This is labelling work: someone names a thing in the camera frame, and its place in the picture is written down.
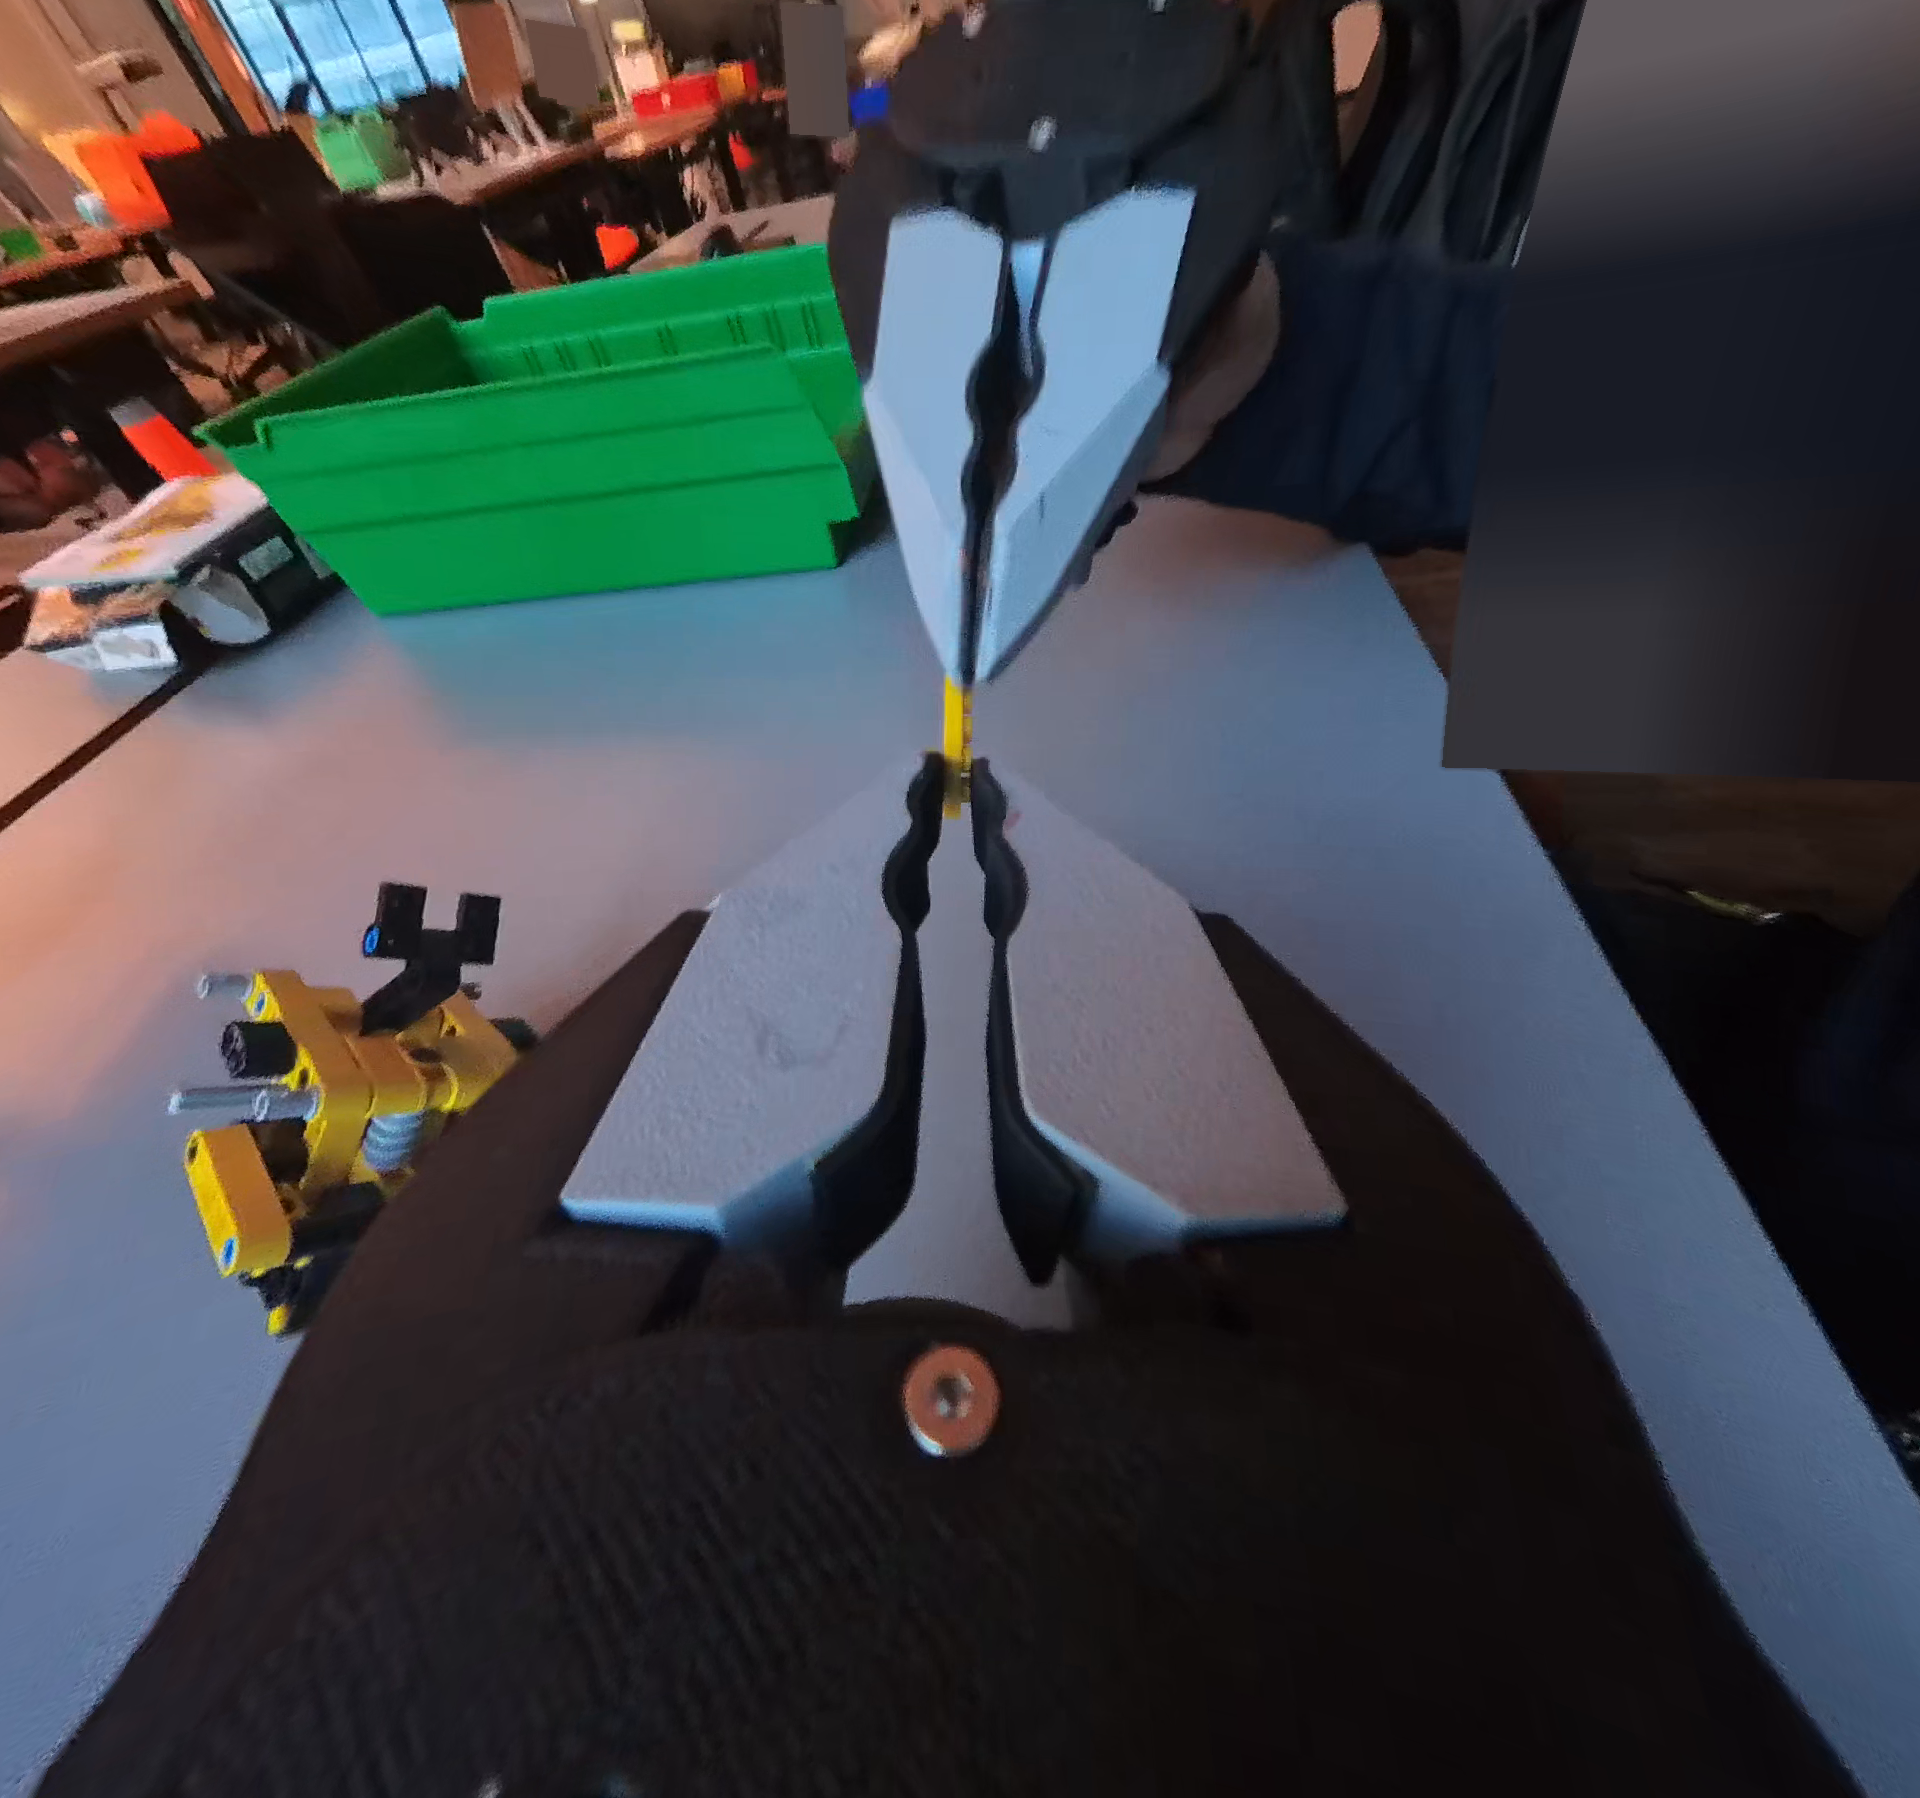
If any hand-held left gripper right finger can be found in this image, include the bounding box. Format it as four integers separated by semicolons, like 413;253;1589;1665
967;757;1351;1290

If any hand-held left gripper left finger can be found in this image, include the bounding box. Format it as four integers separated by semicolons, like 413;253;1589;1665
557;749;945;1283

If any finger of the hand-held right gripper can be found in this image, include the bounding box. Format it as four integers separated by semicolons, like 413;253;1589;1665
967;183;1201;688
865;210;1021;694

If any yellow black lego model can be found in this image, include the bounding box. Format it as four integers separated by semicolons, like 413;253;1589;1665
167;879;536;1337

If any black lego set box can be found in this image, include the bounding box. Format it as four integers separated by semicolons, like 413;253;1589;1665
21;478;349;669

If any person's right hand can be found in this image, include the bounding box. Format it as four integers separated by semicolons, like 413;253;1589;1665
1145;250;1281;484

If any green plastic bin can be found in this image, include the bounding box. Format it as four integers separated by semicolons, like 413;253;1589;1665
197;245;879;620

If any orange plastic object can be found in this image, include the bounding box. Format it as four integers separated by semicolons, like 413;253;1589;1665
108;394;223;484

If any white yellow instruction booklet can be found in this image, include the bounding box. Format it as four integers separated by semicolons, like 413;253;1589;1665
21;478;271;585

